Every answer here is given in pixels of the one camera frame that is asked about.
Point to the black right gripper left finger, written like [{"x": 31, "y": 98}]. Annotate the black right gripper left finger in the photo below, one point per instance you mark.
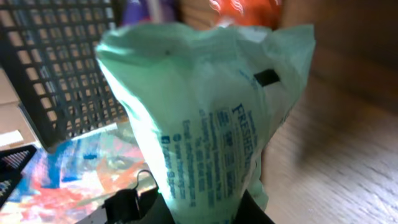
[{"x": 153, "y": 209}]

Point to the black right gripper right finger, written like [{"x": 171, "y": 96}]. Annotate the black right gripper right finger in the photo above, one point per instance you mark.
[{"x": 250, "y": 213}]

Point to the red purple snack packet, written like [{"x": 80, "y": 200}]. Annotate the red purple snack packet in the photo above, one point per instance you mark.
[{"x": 136, "y": 11}]

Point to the light teal wipes packet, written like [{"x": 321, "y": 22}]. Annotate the light teal wipes packet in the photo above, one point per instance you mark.
[{"x": 203, "y": 105}]

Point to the orange brown snack bar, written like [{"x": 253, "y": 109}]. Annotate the orange brown snack bar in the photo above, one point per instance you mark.
[{"x": 265, "y": 13}]

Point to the grey plastic mesh basket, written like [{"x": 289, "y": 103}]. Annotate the grey plastic mesh basket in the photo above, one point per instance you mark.
[{"x": 48, "y": 55}]

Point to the colourful painted floor mat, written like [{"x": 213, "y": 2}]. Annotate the colourful painted floor mat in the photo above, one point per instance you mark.
[{"x": 71, "y": 183}]

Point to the black crate on floor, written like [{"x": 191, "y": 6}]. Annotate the black crate on floor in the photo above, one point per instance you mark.
[{"x": 13, "y": 162}]

